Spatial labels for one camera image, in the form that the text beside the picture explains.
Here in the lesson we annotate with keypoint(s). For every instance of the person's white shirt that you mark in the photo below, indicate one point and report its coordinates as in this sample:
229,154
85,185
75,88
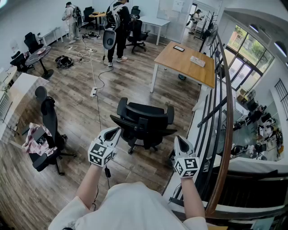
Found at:
135,206

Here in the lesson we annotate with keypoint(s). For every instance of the wooden top white-legged table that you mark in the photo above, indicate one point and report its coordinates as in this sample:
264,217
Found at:
180,63

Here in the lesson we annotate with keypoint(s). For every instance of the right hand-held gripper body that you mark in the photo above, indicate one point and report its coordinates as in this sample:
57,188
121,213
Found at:
186,166

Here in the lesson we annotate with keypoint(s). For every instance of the silver laptop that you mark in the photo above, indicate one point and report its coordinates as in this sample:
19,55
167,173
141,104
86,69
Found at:
4,105

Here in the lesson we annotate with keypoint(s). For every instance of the black railing with wooden handrail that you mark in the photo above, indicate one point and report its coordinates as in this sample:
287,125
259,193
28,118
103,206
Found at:
229,125

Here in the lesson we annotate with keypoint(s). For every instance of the dark round pedestal table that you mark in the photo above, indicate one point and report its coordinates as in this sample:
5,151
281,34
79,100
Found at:
38,55

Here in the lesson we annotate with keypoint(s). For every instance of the black mesh office chair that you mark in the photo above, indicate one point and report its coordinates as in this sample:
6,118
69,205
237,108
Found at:
137,33

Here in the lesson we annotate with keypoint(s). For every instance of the black standing fan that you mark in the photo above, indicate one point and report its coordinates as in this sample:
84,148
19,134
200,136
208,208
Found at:
211,33

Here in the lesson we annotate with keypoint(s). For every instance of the black framed tablet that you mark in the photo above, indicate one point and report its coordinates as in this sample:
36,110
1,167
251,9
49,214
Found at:
178,48

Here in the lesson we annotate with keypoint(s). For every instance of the grey oval hanging device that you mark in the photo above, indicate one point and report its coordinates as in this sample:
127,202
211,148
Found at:
109,39

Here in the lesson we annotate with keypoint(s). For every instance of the black headrest office chair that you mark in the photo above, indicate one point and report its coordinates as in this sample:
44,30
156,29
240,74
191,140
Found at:
50,116

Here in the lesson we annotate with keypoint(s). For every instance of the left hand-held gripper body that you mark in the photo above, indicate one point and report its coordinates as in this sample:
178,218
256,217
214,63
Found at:
99,152

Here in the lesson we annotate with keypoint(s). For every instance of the person's left forearm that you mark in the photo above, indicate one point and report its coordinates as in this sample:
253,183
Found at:
90,184

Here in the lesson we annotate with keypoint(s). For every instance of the large black-framed window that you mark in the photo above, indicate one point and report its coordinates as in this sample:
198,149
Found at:
247,45

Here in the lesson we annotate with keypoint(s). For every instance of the white flat box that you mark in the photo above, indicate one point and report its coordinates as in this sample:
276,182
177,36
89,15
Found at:
197,61

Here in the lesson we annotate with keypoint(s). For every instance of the small arched wall light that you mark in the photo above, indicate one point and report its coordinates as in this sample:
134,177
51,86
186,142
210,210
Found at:
253,28

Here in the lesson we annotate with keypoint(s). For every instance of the white rectangular table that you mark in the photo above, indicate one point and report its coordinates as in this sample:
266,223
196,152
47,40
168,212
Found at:
155,21

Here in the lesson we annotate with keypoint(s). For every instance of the yellow round table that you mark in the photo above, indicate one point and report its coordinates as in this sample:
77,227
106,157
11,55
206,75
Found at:
97,15

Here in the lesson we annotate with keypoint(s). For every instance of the black and white harness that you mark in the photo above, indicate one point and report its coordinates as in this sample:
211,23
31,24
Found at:
64,61
91,35

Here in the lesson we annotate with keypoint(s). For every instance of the white power strip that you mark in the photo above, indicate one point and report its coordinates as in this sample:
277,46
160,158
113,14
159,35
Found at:
93,92

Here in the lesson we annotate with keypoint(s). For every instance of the black wall grille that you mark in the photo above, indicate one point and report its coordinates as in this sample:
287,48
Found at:
281,94

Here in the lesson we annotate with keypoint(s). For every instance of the pink plate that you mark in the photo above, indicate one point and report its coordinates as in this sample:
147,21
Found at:
41,51

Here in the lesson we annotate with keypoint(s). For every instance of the frosted glass partition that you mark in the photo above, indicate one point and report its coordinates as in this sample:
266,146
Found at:
168,11

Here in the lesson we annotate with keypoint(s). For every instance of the black coat rack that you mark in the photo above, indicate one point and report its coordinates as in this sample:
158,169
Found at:
205,20

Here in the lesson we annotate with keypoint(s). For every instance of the large arched wall light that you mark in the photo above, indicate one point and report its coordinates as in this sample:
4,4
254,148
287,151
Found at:
280,48

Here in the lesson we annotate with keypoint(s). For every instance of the group of seated people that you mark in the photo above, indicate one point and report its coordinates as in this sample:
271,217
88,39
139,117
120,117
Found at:
254,114

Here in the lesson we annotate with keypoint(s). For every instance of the white low bench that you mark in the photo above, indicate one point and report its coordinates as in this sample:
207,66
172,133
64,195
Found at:
50,32

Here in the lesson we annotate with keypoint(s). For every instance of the person's right forearm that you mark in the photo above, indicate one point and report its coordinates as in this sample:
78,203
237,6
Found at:
191,197

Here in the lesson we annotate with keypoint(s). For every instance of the small black box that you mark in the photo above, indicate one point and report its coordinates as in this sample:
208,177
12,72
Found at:
40,135

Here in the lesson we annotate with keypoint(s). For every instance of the pink checkered cloth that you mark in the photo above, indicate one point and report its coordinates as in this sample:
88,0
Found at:
31,139

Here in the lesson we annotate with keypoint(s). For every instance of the blue round floor object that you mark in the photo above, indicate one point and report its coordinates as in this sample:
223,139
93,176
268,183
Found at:
182,77

